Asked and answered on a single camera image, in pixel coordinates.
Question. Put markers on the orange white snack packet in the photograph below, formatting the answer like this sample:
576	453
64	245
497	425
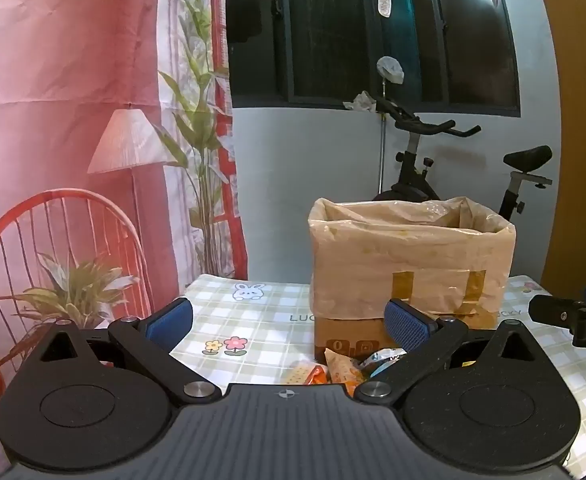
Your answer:
343	370

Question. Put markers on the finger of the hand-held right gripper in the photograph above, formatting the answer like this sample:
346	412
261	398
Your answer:
553	312

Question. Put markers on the wooden door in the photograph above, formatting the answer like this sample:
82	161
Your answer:
578	160

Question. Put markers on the black exercise bike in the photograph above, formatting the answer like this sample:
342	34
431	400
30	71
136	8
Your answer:
413	170

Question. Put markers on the thin metal pole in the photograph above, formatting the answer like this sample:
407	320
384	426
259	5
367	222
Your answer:
384	150

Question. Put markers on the white bag on pole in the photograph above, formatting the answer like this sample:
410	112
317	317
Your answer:
390	70

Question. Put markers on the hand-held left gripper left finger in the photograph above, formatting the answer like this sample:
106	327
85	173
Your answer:
169	321

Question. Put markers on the crumpled clear plastic bag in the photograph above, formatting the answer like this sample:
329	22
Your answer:
360	102

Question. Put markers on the checked cartoon tablecloth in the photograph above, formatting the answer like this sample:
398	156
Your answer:
273	325

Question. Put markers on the silver blue snack packet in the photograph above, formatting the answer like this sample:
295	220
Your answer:
380	360

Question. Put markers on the dark window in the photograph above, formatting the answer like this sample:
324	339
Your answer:
423	35

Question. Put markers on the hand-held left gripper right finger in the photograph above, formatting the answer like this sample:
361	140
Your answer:
405	329

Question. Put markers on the orange cracker packet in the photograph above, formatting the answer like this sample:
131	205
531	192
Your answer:
310	375

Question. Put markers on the brown cardboard box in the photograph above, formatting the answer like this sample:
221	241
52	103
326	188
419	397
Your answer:
338	332

